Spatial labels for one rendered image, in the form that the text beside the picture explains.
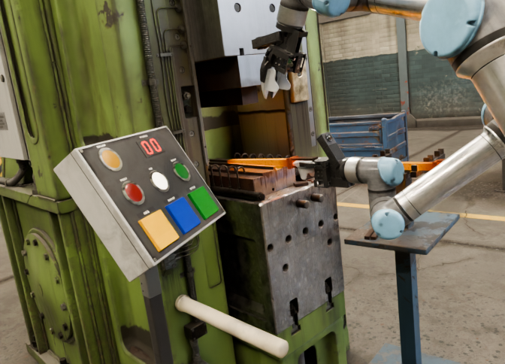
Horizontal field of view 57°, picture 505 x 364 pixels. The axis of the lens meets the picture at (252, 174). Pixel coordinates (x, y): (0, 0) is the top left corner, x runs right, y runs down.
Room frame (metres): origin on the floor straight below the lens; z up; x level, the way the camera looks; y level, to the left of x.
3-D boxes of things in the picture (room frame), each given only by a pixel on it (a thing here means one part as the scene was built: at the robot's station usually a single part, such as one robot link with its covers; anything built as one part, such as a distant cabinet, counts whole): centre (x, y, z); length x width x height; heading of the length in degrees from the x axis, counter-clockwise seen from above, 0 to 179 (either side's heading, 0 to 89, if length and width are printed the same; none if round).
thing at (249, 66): (1.66, 0.07, 1.32); 0.42 x 0.20 x 0.10; 42
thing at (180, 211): (1.02, 0.17, 1.01); 0.07 x 0.05 x 0.07; 157
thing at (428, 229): (1.66, -0.54, 0.67); 0.40 x 0.30 x 0.02; 140
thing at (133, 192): (0.94, 0.25, 1.09); 0.05 x 0.03 x 0.04; 132
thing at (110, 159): (0.96, 0.29, 1.16); 0.05 x 0.03 x 0.04; 132
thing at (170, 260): (1.35, 0.28, 0.80); 0.06 x 0.03 x 0.14; 132
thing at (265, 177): (1.66, 0.07, 0.96); 0.42 x 0.20 x 0.09; 42
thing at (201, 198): (1.11, 0.13, 1.01); 0.07 x 0.05 x 0.07; 157
